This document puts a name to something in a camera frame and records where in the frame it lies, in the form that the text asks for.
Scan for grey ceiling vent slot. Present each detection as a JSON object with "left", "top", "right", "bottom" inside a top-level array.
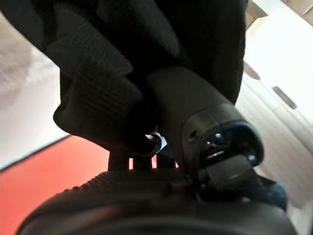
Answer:
[{"left": 271, "top": 85, "right": 298, "bottom": 110}]

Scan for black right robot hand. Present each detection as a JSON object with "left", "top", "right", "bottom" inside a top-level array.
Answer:
[{"left": 14, "top": 65, "right": 298, "bottom": 235}]

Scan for black garment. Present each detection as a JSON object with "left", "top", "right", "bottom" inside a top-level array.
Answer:
[{"left": 0, "top": 0, "right": 248, "bottom": 154}]

